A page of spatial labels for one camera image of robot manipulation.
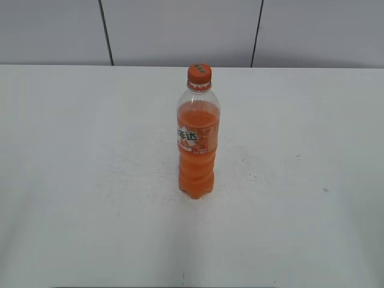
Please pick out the orange bottle cap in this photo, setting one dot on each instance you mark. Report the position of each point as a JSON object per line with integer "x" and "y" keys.
{"x": 199, "y": 74}

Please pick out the orange soda plastic bottle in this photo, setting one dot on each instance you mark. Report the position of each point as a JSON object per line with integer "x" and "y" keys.
{"x": 198, "y": 118}

